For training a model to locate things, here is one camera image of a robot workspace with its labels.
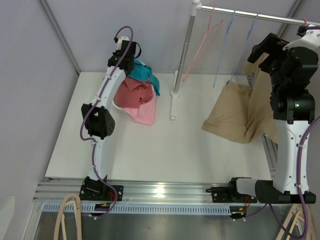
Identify blue hanger with beige shirt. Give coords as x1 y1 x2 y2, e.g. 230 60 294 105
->
227 11 261 85

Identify red t shirt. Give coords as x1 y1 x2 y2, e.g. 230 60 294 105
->
113 76 154 109

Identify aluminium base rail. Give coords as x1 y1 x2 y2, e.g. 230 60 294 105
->
31 178 228 205

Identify beige tubes lower right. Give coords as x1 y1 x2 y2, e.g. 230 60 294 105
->
280 204 317 240

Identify pink t shirt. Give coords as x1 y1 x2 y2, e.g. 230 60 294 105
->
124 95 157 126

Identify metal clothes rack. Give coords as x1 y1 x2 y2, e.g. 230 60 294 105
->
169 0 320 121

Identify beige t shirt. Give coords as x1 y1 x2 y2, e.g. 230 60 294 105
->
201 53 279 144

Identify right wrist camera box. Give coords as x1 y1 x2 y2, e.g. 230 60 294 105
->
282 24 320 51

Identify white slotted cable duct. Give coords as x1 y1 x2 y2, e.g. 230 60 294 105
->
42 202 232 216

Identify white perforated plastic basket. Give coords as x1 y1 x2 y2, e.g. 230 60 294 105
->
112 100 124 111

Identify blue hanger with teal shirt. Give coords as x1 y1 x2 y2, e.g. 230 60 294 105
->
213 9 236 88

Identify beige tubes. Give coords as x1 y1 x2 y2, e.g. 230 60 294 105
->
280 204 317 240
53 193 82 240

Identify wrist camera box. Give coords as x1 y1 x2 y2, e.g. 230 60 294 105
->
114 36 130 50
282 24 320 51

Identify beige tubes lower left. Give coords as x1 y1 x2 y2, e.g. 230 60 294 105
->
53 193 82 240

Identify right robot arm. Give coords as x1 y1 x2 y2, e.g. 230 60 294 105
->
227 27 320 204

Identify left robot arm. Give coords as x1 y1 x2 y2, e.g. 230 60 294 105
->
79 36 138 201

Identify teal t shirt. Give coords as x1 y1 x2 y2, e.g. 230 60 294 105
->
128 59 161 96

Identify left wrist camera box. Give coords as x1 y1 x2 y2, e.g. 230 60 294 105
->
114 36 130 50

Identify pink wire hanger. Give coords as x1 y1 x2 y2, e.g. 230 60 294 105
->
183 6 223 82

